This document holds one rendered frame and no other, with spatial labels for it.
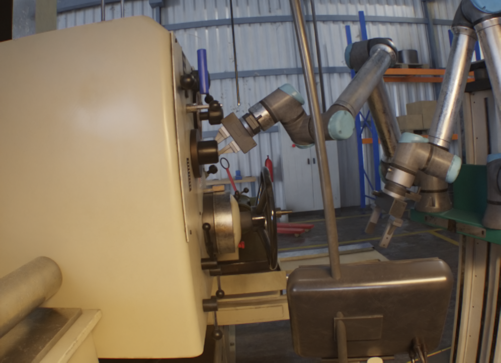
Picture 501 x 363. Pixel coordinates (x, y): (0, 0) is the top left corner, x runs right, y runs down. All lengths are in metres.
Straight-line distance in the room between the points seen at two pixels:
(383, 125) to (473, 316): 1.05
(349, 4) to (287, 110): 8.68
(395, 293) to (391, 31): 9.43
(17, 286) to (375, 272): 0.72
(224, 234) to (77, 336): 0.67
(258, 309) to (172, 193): 1.36
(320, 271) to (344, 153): 8.37
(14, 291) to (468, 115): 1.80
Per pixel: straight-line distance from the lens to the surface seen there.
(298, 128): 1.27
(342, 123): 1.20
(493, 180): 1.49
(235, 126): 1.24
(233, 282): 1.90
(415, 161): 1.22
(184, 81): 0.89
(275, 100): 1.23
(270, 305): 2.15
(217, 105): 1.07
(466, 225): 1.63
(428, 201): 1.84
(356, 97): 1.31
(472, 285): 2.03
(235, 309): 2.15
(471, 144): 1.88
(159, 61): 0.90
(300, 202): 8.37
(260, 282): 1.90
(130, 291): 0.96
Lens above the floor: 1.55
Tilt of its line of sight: 5 degrees down
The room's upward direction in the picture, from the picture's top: 5 degrees counter-clockwise
